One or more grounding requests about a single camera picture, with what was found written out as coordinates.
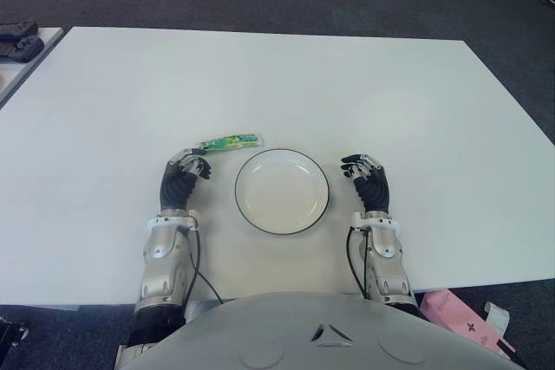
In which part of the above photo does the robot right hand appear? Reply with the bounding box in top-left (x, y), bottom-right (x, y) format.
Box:
top-left (340, 153), bottom-right (391, 214)

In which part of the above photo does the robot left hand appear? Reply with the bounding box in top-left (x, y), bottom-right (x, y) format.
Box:
top-left (159, 147), bottom-right (213, 211)

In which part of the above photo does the white plate black rim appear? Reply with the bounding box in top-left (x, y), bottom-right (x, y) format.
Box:
top-left (234, 148), bottom-right (334, 237)

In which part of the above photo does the pink cardboard box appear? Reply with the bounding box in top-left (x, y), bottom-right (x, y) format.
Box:
top-left (418, 289), bottom-right (517, 360)

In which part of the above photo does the grey robot torso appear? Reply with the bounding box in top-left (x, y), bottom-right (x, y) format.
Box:
top-left (119, 291), bottom-right (526, 370)

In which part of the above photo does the white paper roll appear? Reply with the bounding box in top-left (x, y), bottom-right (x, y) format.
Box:
top-left (483, 302), bottom-right (511, 339)

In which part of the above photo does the white side table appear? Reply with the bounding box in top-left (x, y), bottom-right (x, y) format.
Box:
top-left (0, 26), bottom-right (66, 105)

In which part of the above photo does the black game controller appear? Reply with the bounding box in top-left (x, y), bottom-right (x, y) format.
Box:
top-left (0, 18), bottom-right (38, 38)
top-left (0, 36), bottom-right (46, 62)

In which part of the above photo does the black caster wheel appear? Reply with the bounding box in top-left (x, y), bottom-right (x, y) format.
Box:
top-left (0, 311), bottom-right (30, 349)

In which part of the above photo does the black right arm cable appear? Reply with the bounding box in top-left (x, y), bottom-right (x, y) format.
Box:
top-left (345, 229), bottom-right (374, 300)

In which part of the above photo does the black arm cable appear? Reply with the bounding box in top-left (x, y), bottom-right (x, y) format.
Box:
top-left (186, 217), bottom-right (225, 306)
top-left (345, 229), bottom-right (374, 300)

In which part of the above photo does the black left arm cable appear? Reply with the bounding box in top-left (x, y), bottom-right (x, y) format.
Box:
top-left (186, 217), bottom-right (225, 306)

